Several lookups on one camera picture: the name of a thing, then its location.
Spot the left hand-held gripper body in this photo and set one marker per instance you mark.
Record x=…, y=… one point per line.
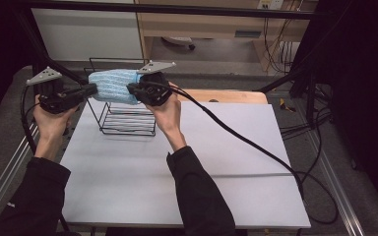
x=57, y=100

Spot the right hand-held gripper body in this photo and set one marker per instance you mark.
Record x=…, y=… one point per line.
x=154, y=91

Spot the blue striped cloth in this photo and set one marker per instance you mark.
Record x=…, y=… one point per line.
x=113, y=86

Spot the person's left hand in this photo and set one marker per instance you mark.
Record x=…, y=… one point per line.
x=50, y=126

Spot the person's right hand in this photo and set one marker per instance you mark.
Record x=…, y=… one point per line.
x=169, y=116

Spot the white cabinet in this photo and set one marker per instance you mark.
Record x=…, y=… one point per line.
x=85, y=36

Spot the office chair base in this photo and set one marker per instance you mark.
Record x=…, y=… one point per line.
x=177, y=41

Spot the light wooden desk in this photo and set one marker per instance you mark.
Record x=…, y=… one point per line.
x=210, y=26

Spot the white table mat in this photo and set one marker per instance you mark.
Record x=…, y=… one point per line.
x=236, y=170

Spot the yellow black floor tape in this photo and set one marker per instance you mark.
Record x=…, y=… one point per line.
x=286, y=105

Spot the black curtain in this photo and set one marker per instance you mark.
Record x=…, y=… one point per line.
x=364, y=82

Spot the black metal frame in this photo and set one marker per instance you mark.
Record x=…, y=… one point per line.
x=210, y=10

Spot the aluminium floor rail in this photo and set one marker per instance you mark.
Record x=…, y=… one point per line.
x=338, y=187
x=0, y=183

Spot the white wall outlet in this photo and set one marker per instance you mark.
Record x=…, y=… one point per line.
x=270, y=4

